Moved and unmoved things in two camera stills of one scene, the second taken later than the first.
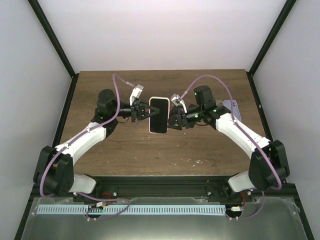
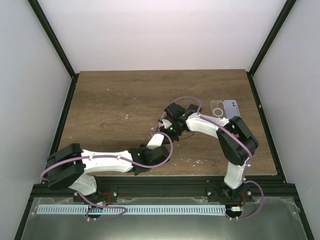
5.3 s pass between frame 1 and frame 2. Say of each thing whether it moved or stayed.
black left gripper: moved
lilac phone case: stayed
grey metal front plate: stayed
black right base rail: stayed
